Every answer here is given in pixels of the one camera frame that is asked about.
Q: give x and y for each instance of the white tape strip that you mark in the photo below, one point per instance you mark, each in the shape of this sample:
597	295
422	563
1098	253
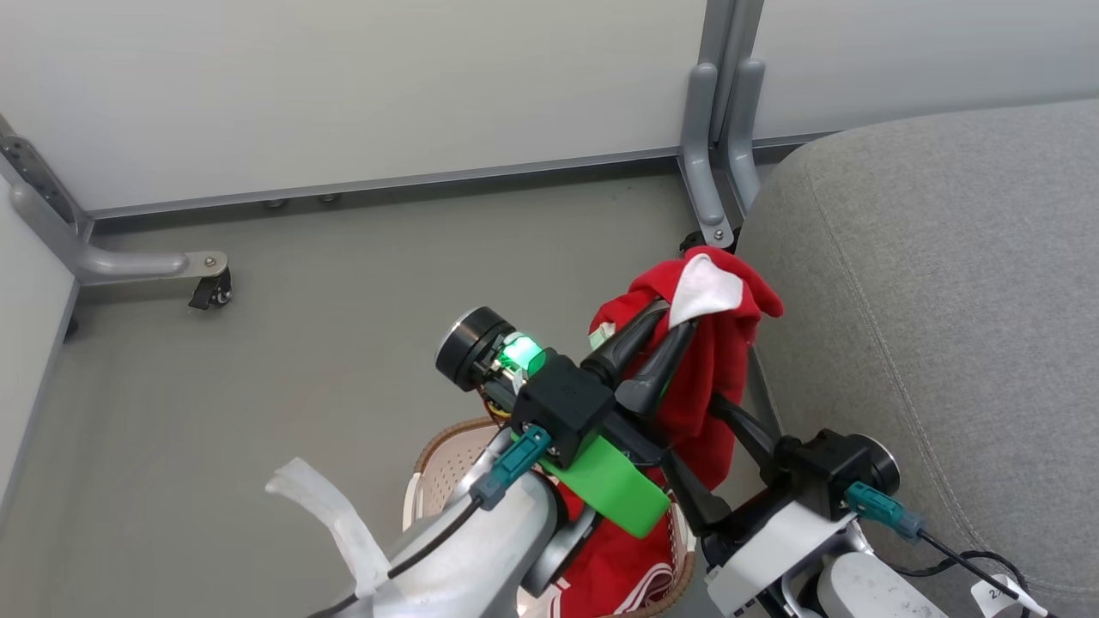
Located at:
326	506

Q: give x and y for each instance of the black caster wheel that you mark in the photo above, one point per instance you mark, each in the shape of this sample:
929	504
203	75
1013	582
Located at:
213	292
692	243

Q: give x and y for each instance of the long grey partition foot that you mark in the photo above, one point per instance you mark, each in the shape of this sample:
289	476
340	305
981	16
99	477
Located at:
129	262

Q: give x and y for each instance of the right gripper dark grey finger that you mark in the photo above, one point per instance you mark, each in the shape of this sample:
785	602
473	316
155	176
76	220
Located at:
704	506
751	433

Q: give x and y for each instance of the cream laundry basket brown rim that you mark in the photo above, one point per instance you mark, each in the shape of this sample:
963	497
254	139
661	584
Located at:
446	472

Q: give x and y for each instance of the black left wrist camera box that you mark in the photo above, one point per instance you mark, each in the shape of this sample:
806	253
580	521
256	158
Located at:
562	403

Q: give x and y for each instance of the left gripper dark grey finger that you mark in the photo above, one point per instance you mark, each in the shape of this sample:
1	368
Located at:
618	352
657	378

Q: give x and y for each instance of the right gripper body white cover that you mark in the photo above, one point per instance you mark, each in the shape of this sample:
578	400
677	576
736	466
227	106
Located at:
773	549

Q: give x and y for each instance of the red garment with white trim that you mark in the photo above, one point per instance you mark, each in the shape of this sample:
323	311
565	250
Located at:
721	360

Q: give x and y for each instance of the grey fabric sofa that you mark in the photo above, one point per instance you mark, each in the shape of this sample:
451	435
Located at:
944	300

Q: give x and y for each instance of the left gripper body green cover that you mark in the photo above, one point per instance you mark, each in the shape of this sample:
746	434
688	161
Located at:
614	489

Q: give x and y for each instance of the grey partition bottom rail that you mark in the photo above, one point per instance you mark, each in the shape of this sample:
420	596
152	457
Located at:
386	183

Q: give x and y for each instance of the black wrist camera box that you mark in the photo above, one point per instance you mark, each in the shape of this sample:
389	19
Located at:
816	472
562	403

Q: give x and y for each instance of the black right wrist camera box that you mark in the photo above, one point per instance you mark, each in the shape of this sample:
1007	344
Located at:
816	472

